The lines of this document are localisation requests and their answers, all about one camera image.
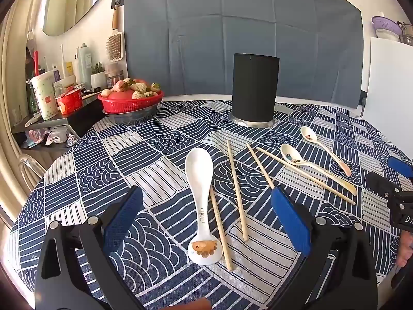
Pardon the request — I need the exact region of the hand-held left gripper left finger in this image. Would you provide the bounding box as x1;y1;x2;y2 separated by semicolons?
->
34;185;146;310

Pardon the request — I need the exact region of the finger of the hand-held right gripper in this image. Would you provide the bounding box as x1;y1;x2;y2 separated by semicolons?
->
386;156;413;179
365;170;401;198

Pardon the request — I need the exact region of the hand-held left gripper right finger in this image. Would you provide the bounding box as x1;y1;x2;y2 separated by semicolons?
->
270;185;378;310

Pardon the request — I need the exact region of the wooden chopstick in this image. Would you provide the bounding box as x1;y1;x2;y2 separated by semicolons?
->
256;147;356;205
226;139;250;242
246;143;276;190
209;187;233;272

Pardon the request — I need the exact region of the small white spoon yellow handle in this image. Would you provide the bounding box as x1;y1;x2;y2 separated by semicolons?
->
280;144;358;197

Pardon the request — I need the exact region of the small white spoon pink handle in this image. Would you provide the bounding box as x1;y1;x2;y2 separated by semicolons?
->
300;127;352;177

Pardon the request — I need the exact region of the large white ceramic spoon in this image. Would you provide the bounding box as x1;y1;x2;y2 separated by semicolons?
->
185;148;224;266

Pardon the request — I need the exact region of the black cylindrical utensil holder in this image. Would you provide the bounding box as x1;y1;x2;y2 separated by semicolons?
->
230;53;281;127

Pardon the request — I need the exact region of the person's right hand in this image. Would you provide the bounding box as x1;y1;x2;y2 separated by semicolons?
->
396;231;413;267

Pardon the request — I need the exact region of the person's left hand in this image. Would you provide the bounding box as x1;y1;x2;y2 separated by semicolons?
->
175;298;212;310

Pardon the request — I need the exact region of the blue white patterned tablecloth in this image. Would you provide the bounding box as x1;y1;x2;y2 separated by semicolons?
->
6;99;413;310

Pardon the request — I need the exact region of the white cabinet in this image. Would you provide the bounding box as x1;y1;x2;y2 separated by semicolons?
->
361;36;413;159

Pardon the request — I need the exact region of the metal bowl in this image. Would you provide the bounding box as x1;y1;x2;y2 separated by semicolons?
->
102;103;159;126

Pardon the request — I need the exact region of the black shelf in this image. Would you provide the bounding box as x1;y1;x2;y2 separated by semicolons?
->
11;95;104;149

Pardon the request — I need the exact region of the heap of snack packets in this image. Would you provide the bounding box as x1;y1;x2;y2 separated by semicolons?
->
27;126;80;147

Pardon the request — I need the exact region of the clear plastic chair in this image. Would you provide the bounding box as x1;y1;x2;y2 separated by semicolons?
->
0;153;47;233

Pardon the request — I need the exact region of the red plastic basket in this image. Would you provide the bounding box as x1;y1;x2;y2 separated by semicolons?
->
97;90;163;114

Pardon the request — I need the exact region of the red round fruit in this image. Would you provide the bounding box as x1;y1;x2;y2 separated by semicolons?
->
108;78;149;100

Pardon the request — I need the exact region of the red instant noodle cup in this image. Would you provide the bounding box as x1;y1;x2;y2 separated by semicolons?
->
55;89;84;115

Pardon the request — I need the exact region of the white bowl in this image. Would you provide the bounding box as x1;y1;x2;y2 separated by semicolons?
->
375;28;401;42

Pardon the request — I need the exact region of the steel pot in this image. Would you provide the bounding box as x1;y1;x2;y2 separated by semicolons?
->
397;21;413;46

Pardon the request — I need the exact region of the pile of strawberries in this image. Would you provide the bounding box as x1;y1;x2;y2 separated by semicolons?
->
101;77;162;100

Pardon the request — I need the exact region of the white phone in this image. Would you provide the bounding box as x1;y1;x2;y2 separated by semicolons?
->
24;111;42;127

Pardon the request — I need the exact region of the glass jar with metal lid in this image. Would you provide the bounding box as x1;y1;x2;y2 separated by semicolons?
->
105;69;125;88

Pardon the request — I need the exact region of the purple colander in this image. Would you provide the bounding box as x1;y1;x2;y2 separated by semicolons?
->
371;15;401;33

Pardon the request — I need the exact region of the potted succulent plant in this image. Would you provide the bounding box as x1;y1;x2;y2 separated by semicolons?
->
90;63;107;89

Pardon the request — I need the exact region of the white dotted paper cup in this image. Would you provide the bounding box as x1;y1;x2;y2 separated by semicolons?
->
30;70;60;121

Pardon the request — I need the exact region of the grey spray bottle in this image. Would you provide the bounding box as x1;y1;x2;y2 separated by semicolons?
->
78;43;92;86

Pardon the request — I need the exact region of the wooden paddle hairbrush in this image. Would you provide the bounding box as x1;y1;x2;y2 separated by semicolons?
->
106;6;124;62

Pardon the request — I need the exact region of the cream curtain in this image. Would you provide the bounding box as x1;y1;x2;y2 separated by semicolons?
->
0;0;46;201

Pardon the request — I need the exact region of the blue-grey backdrop cloth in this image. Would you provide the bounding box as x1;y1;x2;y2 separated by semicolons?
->
123;0;363;109

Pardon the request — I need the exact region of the oval wall mirror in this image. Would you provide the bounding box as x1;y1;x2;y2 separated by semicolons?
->
41;0;115;37

